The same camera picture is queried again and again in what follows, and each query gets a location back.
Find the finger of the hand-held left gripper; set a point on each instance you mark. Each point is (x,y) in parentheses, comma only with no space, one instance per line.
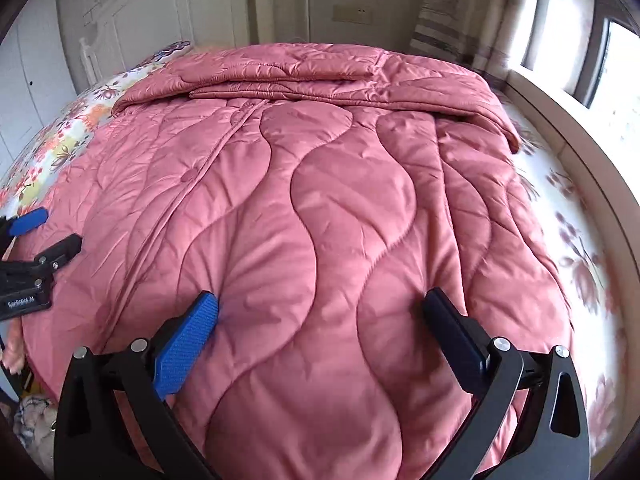
(62,250)
(30,221)

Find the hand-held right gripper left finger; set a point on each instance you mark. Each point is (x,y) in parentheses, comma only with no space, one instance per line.
(185,345)

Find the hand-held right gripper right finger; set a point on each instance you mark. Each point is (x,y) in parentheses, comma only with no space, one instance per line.
(452,335)

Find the pink quilted jacket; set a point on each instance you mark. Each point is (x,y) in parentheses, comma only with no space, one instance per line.
(320,210)

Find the person's left hand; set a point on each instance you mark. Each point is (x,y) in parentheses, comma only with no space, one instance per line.
(14,352)

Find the floral bed sheet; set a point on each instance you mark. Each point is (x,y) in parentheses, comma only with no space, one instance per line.
(65,130)

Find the white wardrobe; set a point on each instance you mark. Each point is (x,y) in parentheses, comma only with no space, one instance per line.
(35,70)

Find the beige window sill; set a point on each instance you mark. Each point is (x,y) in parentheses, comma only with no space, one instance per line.
(600,170)

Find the purple patterned cushion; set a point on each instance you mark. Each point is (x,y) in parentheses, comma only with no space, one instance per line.
(172,50)

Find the white wooden headboard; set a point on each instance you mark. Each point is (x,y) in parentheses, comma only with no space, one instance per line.
(165,15)

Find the dark framed window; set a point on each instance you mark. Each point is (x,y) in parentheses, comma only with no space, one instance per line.
(620,70)

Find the printed beige curtain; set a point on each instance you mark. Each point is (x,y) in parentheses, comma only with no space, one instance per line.
(460,10)

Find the wall socket plate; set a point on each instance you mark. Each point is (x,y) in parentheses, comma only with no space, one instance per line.
(352,14)

